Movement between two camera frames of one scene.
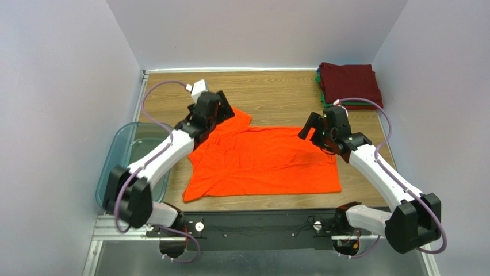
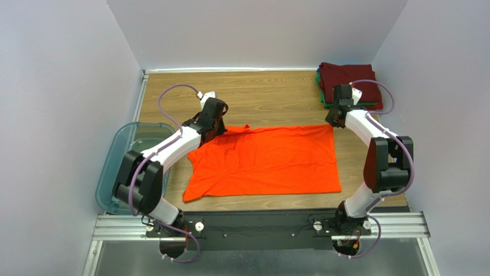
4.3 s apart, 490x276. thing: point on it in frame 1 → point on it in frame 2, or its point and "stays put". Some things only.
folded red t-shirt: (380, 103) stays put
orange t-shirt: (236, 158) stays put
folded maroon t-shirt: (338, 81) stays put
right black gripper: (313, 129) → (336, 118)
